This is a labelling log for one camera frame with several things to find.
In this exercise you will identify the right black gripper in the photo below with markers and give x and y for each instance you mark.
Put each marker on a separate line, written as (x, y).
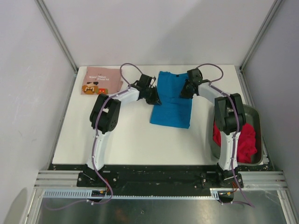
(183, 94)

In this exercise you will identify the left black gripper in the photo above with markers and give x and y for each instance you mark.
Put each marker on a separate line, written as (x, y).
(155, 99)

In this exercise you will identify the blue t shirt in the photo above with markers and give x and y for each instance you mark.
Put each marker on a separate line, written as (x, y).
(174, 110)

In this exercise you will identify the pink printed t shirt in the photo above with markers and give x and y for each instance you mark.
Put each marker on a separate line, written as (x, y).
(100, 80)

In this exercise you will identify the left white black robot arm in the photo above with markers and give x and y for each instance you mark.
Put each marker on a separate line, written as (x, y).
(105, 114)

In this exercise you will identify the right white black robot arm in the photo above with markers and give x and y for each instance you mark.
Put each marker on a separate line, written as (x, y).
(229, 117)

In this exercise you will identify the grey plastic basket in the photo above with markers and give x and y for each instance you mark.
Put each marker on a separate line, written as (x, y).
(253, 118)

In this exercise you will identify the red t shirt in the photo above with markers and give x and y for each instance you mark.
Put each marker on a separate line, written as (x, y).
(246, 144)

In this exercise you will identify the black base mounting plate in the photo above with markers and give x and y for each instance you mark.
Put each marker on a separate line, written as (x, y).
(152, 180)

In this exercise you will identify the right aluminium frame post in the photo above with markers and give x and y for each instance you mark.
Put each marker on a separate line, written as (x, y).
(272, 13)

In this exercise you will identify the aluminium frame post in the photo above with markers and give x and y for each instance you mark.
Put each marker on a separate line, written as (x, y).
(56, 33)
(272, 13)

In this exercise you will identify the aluminium extrusion rail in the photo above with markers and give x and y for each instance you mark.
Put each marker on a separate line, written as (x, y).
(254, 180)

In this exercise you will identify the left aluminium frame post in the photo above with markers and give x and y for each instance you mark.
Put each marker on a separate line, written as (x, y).
(56, 33)

